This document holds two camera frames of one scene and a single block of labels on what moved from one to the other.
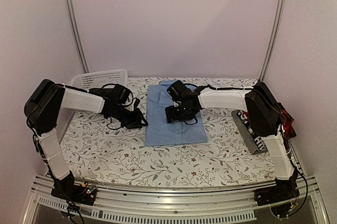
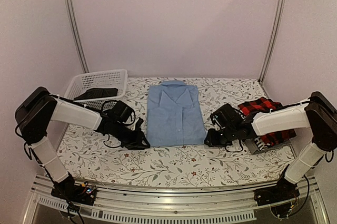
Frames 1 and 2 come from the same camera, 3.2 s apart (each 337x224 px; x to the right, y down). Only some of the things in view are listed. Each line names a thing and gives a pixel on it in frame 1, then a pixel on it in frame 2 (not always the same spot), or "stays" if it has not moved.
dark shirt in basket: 100,92 stays
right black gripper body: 181,114 -> 223,139
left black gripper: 136,122 -> 137,142
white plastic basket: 90,80 stays
